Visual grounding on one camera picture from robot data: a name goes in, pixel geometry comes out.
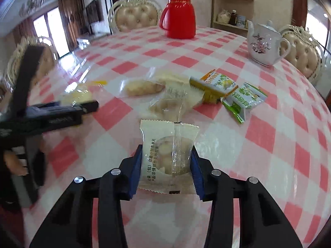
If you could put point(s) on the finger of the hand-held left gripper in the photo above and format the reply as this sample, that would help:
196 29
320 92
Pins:
88 106

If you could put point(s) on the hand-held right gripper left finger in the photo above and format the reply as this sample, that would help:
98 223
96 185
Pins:
135 175

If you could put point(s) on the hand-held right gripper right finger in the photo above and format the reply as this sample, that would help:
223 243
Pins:
197 178

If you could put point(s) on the yellow-edged clear cake bag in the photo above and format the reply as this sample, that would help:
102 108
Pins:
77 95

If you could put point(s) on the white round pastry packet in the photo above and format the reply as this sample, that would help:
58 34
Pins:
165 149

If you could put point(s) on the person's left hand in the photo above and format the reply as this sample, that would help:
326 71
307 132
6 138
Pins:
16 164

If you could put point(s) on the red white checked tablecloth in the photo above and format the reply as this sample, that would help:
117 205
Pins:
245 160

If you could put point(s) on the clear long pastry packet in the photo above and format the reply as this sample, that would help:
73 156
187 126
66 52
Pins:
141 87

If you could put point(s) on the white television cabinet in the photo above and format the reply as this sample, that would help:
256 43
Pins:
84 41

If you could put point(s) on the cream tufted dining chair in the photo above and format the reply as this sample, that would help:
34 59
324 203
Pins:
44 56
302 54
135 16

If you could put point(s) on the clear round pastry packet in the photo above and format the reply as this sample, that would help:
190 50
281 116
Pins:
165 106

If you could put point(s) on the brown curtain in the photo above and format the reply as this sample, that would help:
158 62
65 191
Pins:
73 20

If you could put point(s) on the green white snack packet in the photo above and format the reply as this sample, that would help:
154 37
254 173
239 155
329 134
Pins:
244 99

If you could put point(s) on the yellow orange snack packet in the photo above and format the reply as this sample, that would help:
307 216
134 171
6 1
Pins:
214 86

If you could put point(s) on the flat screen television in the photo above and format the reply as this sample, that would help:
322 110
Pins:
92 10

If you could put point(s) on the ceiling chandelier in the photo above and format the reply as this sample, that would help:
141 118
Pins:
32 4

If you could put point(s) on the red thermos jug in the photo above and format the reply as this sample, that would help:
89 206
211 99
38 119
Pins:
178 15

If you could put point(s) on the white floral teapot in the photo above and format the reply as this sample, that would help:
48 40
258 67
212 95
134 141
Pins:
263 46

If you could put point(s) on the clear bag of pale food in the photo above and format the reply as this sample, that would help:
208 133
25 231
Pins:
223 16

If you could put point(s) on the brown glass bottle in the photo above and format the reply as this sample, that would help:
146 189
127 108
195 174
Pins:
233 18

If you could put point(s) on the wooden corner shelf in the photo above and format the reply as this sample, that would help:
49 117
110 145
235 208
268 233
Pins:
232 1

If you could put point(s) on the glass partition door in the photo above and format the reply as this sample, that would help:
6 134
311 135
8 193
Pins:
316 23

